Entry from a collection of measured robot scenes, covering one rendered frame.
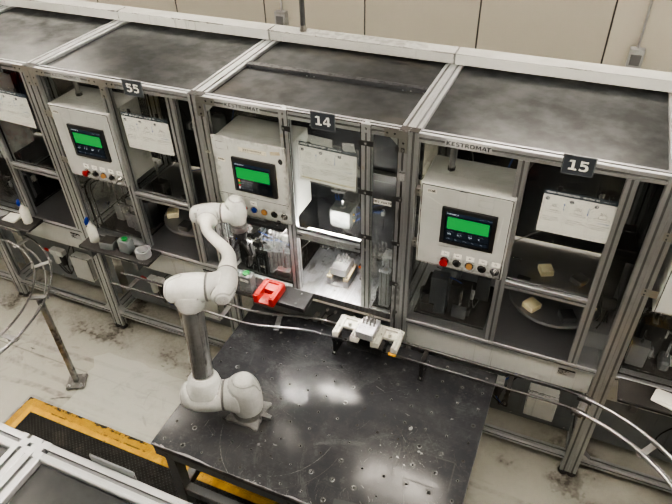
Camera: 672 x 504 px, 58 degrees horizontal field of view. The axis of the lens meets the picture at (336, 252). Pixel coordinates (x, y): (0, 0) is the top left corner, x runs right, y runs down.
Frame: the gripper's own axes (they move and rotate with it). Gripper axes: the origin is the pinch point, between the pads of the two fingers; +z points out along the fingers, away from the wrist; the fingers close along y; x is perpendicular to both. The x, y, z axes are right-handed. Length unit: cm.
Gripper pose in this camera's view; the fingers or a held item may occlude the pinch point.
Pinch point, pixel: (243, 259)
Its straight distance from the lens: 340.5
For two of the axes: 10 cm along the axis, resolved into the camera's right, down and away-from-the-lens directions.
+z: 0.2, 7.7, 6.4
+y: -9.2, -2.4, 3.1
